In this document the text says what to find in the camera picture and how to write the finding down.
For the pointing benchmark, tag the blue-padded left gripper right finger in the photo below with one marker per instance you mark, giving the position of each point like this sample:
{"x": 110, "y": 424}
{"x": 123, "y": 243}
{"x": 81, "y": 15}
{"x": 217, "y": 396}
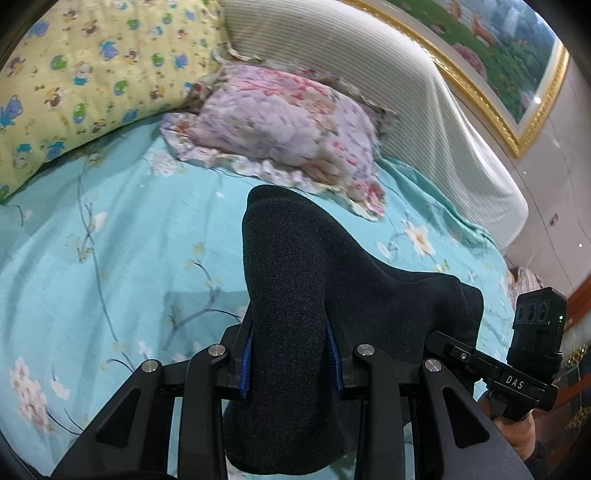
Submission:
{"x": 453, "y": 438}

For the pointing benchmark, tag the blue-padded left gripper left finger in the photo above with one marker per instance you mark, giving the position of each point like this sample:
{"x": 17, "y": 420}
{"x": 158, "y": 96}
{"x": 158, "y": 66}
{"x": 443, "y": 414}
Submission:
{"x": 129, "y": 437}

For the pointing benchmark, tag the black pants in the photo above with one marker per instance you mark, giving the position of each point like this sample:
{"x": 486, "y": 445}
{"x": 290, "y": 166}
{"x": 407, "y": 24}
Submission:
{"x": 302, "y": 269}

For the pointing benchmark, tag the person's right hand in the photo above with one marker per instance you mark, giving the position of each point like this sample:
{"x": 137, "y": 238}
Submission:
{"x": 521, "y": 435}

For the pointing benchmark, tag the wooden glass cabinet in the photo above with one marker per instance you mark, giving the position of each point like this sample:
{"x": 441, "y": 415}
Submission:
{"x": 559, "y": 428}

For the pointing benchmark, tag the plaid checkered cloth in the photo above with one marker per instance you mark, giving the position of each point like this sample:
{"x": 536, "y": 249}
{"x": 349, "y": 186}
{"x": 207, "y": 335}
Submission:
{"x": 522, "y": 280}

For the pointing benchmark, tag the turquoise floral bed sheet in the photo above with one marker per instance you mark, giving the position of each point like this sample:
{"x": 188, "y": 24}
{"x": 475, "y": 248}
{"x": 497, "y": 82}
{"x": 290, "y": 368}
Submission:
{"x": 117, "y": 253}

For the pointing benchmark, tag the purple floral pillow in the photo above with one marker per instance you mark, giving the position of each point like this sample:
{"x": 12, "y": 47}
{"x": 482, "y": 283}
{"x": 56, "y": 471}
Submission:
{"x": 287, "y": 125}

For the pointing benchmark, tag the yellow cartoon print pillow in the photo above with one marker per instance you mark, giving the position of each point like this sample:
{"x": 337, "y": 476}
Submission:
{"x": 88, "y": 67}

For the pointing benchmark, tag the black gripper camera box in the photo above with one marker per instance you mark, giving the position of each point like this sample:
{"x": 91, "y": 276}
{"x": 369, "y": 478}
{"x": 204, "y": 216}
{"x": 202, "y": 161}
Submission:
{"x": 538, "y": 330}

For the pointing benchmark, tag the gold framed wall painting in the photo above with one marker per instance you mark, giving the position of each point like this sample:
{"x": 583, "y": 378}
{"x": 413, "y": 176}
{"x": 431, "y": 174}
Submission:
{"x": 501, "y": 55}

